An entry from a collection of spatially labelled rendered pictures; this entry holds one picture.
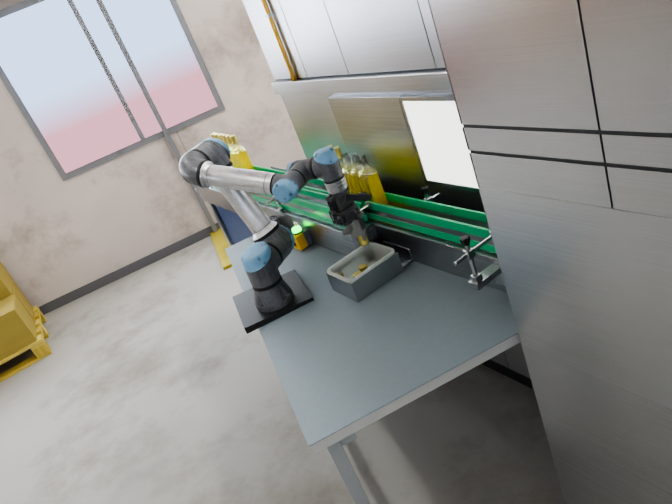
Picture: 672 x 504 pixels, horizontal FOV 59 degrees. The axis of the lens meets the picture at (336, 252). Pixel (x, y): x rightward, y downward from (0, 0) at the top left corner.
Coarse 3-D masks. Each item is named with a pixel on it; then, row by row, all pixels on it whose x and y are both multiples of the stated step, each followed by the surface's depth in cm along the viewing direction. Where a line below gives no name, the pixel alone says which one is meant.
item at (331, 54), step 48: (288, 0) 236; (336, 0) 211; (384, 0) 191; (288, 48) 256; (336, 48) 227; (384, 48) 204; (432, 48) 185; (288, 96) 279; (336, 144) 267; (432, 192) 226
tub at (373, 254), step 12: (360, 252) 227; (372, 252) 229; (384, 252) 222; (336, 264) 222; (348, 264) 225; (360, 264) 228; (372, 264) 227; (336, 276) 214; (348, 276) 226; (360, 276) 209
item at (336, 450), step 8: (344, 440) 167; (352, 440) 168; (328, 448) 166; (336, 448) 167; (336, 456) 168; (344, 456) 169; (336, 464) 169; (344, 464) 170; (344, 472) 171; (352, 472) 172; (344, 480) 172; (352, 480) 173; (352, 488) 174; (360, 488) 175; (352, 496) 175; (360, 496) 176
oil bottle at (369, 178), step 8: (368, 168) 224; (360, 176) 226; (368, 176) 224; (376, 176) 226; (368, 184) 225; (376, 184) 226; (368, 192) 228; (376, 192) 227; (376, 200) 228; (384, 200) 230
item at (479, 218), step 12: (264, 168) 319; (312, 180) 278; (384, 192) 232; (396, 204) 229; (408, 204) 222; (420, 204) 215; (432, 204) 209; (444, 204) 204; (444, 216) 207; (456, 216) 202; (468, 216) 196; (480, 216) 190
